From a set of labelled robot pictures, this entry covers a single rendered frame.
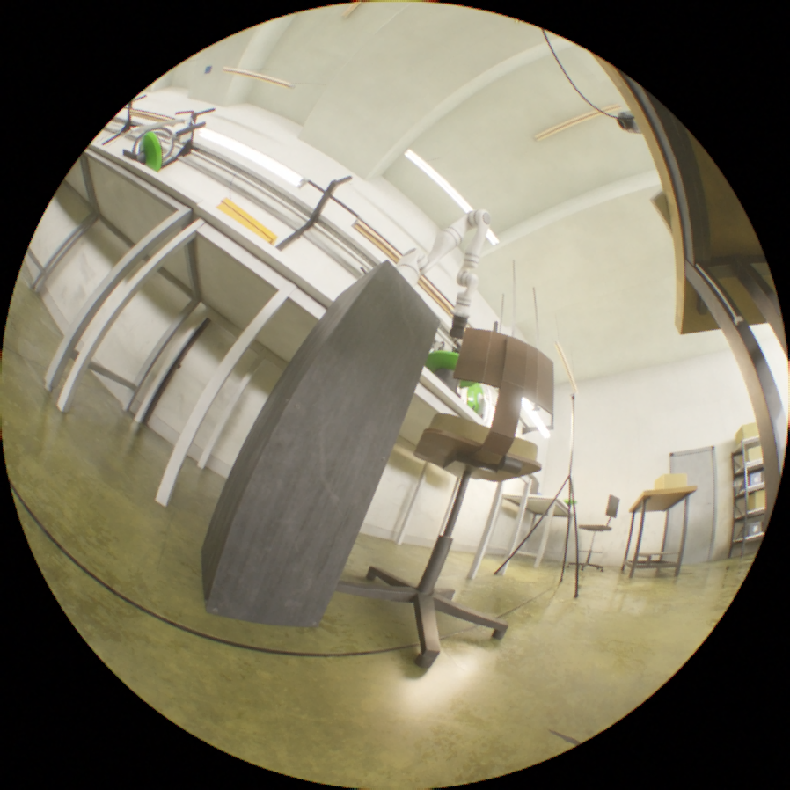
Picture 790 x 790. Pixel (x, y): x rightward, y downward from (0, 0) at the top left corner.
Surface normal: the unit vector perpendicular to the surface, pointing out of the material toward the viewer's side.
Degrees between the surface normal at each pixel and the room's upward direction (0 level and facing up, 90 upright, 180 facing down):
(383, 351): 90
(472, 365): 90
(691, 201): 180
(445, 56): 180
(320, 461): 90
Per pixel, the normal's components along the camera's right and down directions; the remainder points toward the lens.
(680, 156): -0.35, 0.84
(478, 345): -0.26, -0.51
